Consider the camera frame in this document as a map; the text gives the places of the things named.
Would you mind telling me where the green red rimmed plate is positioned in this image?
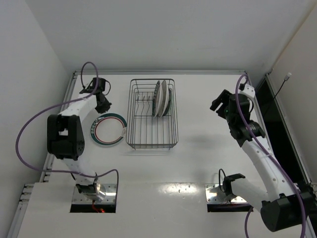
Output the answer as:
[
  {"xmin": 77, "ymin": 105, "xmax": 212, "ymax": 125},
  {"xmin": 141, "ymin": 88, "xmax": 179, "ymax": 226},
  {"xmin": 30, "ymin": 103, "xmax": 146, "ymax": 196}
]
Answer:
[
  {"xmin": 90, "ymin": 113, "xmax": 127, "ymax": 146},
  {"xmin": 152, "ymin": 80, "xmax": 160, "ymax": 117}
]

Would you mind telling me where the small blue patterned plate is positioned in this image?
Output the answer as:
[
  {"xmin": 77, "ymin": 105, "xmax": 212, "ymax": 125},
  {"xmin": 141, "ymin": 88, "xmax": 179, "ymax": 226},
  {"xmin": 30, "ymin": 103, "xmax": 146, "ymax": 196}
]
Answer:
[{"xmin": 163, "ymin": 88, "xmax": 172, "ymax": 116}]

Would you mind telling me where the white grey rimmed plate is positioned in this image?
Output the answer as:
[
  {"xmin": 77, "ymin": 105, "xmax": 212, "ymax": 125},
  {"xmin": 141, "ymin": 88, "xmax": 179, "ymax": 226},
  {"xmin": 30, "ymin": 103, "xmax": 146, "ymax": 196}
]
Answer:
[{"xmin": 158, "ymin": 80, "xmax": 168, "ymax": 117}]

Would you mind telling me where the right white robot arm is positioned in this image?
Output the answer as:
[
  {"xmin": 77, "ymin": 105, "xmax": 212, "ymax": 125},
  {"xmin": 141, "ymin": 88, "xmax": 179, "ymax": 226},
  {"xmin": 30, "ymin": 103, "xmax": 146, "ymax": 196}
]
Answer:
[{"xmin": 210, "ymin": 90, "xmax": 315, "ymax": 232}]

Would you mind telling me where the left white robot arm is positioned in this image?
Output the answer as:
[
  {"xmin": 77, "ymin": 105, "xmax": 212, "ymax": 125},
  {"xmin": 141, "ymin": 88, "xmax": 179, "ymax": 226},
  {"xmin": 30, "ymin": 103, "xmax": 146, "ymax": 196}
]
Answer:
[{"xmin": 47, "ymin": 77, "xmax": 111, "ymax": 202}]

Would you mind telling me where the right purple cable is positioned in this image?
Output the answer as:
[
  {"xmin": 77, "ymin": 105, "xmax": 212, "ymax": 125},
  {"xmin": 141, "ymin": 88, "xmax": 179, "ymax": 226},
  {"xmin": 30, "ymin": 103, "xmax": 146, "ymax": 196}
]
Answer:
[{"xmin": 235, "ymin": 74, "xmax": 308, "ymax": 238}]

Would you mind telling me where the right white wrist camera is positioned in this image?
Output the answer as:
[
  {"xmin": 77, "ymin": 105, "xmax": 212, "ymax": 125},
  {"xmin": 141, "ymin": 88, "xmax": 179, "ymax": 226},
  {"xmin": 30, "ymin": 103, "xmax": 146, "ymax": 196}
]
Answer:
[{"xmin": 239, "ymin": 83, "xmax": 256, "ymax": 101}]

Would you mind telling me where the metal wire dish rack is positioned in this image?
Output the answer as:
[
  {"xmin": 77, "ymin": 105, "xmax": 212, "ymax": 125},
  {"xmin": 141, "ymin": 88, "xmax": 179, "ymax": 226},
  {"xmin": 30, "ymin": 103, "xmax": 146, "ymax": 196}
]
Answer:
[{"xmin": 126, "ymin": 78, "xmax": 178, "ymax": 150}]

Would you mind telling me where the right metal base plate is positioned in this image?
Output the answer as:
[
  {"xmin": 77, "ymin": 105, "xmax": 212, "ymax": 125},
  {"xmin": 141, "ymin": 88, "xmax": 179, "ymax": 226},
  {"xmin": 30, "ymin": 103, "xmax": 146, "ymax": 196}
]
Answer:
[{"xmin": 205, "ymin": 183, "xmax": 248, "ymax": 205}]

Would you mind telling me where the metal base plate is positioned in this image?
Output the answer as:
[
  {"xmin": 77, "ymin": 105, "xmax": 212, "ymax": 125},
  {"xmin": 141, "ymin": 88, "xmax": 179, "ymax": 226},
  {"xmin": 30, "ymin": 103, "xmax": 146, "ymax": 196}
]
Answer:
[
  {"xmin": 205, "ymin": 183, "xmax": 248, "ymax": 205},
  {"xmin": 72, "ymin": 184, "xmax": 117, "ymax": 205}
]

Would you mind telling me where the black wall cable with plug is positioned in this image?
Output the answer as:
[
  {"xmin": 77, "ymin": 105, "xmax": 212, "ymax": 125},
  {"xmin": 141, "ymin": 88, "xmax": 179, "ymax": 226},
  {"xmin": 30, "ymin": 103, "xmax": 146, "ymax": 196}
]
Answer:
[{"xmin": 262, "ymin": 72, "xmax": 292, "ymax": 117}]

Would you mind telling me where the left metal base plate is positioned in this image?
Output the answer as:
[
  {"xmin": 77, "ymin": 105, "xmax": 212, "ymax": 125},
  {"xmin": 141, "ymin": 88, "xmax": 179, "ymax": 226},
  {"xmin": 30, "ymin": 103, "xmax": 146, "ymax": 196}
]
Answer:
[{"xmin": 72, "ymin": 184, "xmax": 117, "ymax": 205}]

